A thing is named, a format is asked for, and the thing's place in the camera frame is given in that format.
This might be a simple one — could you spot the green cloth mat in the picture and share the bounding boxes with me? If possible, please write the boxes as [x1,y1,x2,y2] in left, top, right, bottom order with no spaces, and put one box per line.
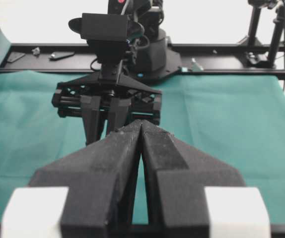
[0,0,285,225]

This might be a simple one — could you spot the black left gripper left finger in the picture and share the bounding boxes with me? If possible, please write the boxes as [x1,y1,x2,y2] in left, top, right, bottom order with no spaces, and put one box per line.
[29,120,142,238]

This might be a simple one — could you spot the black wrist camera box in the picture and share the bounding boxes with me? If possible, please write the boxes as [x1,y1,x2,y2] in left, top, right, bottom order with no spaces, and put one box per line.
[68,13,144,64]

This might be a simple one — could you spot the black aluminium frame rail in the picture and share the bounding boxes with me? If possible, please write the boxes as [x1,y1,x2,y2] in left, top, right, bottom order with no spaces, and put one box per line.
[0,44,285,83]

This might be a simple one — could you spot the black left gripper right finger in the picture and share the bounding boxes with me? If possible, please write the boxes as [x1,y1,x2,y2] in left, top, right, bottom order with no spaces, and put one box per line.
[141,121,246,231]

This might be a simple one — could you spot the black camera stand posts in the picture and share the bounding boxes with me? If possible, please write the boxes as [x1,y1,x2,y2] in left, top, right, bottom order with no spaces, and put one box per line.
[238,0,285,68]

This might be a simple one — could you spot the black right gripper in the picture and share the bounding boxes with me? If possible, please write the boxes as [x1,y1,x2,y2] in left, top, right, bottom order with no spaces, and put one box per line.
[52,64,162,146]

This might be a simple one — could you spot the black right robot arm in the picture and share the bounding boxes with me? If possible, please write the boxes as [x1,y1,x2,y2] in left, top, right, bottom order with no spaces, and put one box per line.
[52,0,182,144]

